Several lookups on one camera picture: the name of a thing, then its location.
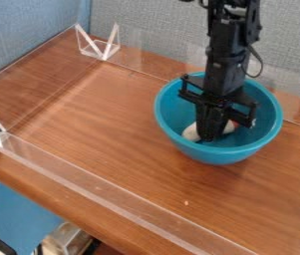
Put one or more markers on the toy mushroom brown cap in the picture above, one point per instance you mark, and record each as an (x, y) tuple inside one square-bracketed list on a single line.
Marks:
[(190, 132)]

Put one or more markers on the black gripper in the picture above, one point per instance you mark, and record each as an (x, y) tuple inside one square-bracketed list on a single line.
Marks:
[(215, 109)]

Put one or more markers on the metal frame under table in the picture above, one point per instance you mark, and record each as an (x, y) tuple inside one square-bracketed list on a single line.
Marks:
[(68, 240)]

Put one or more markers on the clear acrylic corner bracket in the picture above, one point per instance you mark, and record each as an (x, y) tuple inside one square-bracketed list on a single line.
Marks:
[(95, 47)]

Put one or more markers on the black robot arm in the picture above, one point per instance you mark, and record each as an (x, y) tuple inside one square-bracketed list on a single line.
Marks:
[(218, 92)]

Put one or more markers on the clear acrylic front barrier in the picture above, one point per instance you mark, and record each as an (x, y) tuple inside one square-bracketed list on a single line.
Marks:
[(156, 219)]

